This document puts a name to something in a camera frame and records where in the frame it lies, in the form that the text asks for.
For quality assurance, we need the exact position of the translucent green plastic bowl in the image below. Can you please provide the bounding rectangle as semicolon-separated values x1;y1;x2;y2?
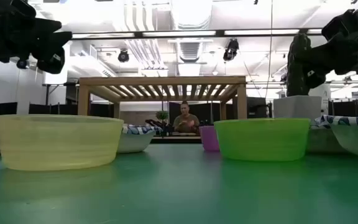
214;118;311;162

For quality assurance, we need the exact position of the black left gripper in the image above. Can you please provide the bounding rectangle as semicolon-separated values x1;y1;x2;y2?
0;0;73;75

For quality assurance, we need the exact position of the wooden slatted shelf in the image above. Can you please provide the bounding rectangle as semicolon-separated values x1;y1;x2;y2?
77;76;248;121

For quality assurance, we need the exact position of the small purple plastic bowl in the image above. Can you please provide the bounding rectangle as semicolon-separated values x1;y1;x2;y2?
199;125;221;152

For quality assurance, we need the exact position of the person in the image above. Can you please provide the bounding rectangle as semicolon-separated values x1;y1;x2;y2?
172;101;201;134

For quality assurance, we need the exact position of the white square plant pot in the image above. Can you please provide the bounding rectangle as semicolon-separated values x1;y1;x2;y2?
273;95;323;121

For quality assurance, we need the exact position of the black partition panel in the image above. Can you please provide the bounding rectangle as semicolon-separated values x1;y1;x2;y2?
28;103;80;116
0;101;19;116
328;100;358;118

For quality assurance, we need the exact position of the translucent yellow plastic bowl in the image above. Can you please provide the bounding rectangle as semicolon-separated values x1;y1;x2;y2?
0;114;124;172

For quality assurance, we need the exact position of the tall green cactus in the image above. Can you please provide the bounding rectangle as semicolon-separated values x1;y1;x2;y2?
286;32;313;97

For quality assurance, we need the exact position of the small green potted plant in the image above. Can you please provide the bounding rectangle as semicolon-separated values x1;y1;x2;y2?
155;110;169;124

